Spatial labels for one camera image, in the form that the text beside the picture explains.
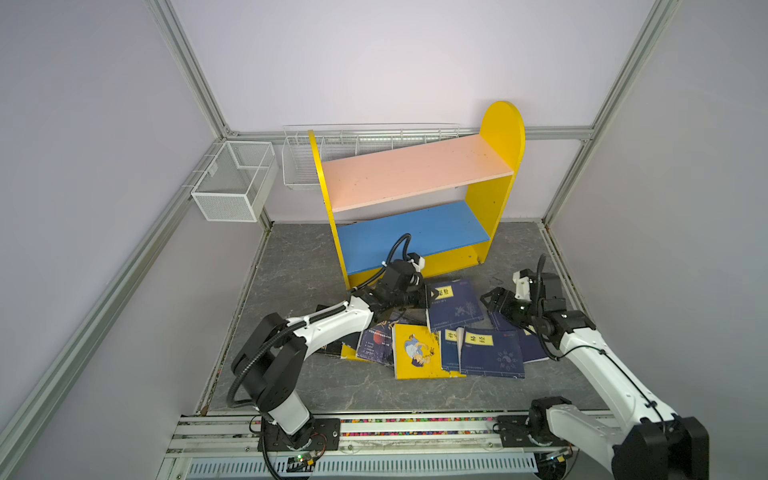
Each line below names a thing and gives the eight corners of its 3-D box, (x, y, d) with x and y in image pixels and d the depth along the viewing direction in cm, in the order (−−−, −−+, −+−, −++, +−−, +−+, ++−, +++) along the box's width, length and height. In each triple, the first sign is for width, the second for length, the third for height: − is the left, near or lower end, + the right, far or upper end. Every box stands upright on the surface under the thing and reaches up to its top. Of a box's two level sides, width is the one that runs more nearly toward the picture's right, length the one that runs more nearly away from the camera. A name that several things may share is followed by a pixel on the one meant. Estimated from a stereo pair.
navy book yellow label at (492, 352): (460, 374, 85) (463, 369, 81) (458, 332, 93) (460, 326, 90) (522, 379, 84) (527, 375, 80) (514, 336, 92) (518, 331, 88)
